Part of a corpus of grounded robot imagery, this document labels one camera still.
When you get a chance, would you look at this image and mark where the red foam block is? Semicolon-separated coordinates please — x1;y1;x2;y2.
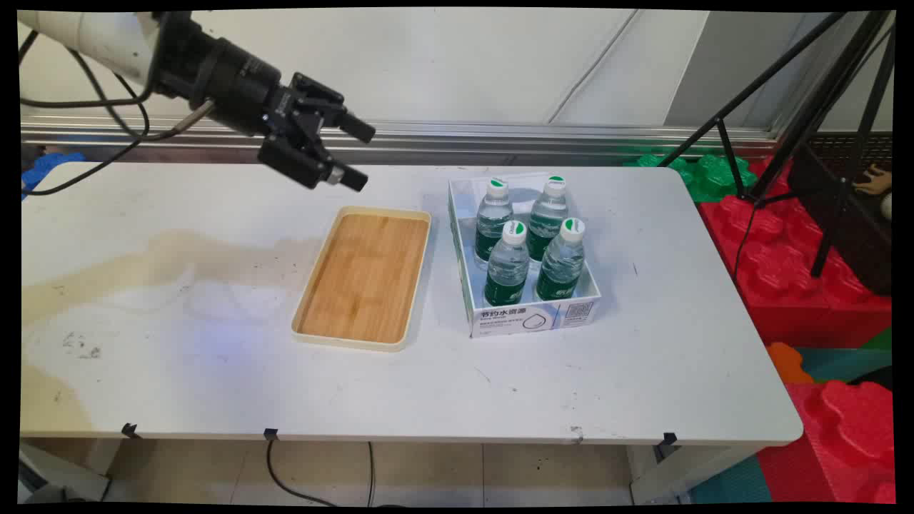
757;380;897;504

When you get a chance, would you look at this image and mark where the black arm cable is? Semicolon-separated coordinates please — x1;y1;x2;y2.
20;29;215;197

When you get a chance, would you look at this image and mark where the curved black floor cable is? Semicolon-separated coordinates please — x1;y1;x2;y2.
266;439;318;508

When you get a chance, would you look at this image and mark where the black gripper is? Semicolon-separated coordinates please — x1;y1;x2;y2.
204;39;377;193

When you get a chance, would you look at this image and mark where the water bottle with green label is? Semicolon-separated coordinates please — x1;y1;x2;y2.
484;220;531;308
536;217;586;302
527;175;570;261
475;178;515;263

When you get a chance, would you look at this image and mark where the white open cardboard box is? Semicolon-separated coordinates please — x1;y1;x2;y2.
448;171;602;338

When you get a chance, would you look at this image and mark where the blue foam piece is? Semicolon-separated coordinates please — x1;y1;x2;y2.
21;151;86;199

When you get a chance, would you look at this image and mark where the orange foam piece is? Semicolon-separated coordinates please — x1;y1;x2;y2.
766;341;815;384

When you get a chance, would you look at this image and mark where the black box panel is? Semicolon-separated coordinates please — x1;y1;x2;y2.
789;139;893;297

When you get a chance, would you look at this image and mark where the green plastic bag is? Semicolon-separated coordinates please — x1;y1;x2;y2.
623;153;759;203

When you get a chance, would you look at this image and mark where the bamboo tray with cream rim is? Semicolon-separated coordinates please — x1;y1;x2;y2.
291;206;433;353

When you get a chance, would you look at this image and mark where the aluminium rail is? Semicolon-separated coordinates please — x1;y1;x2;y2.
21;114;779;166

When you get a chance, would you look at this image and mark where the red plastic bag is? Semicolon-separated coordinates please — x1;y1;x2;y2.
698;157;893;348

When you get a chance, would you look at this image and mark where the teal floor mat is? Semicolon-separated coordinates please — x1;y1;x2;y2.
796;348;893;386
689;457;772;504

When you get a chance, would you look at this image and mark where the black tripod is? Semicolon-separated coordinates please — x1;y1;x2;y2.
657;11;897;279

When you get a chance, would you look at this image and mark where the white table leg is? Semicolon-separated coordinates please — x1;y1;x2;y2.
20;437;122;503
628;444;761;505

